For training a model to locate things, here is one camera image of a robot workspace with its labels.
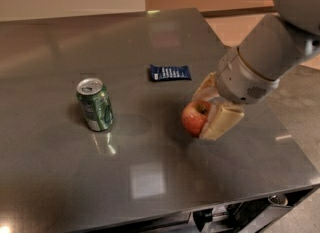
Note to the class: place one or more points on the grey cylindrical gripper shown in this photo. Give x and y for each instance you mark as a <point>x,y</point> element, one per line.
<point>240,78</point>

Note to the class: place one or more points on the red apple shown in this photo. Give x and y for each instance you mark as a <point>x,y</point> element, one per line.
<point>194,116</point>

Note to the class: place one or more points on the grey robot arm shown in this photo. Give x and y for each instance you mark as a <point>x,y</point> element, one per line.
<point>281,41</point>

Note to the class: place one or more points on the blue rxbar wrapper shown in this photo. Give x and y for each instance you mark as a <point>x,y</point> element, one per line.
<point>169,73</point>

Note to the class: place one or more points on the dark under-table machinery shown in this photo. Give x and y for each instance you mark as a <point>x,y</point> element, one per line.
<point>252,216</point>

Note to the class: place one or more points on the green soda can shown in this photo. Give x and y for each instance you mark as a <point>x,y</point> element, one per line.
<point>95,103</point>

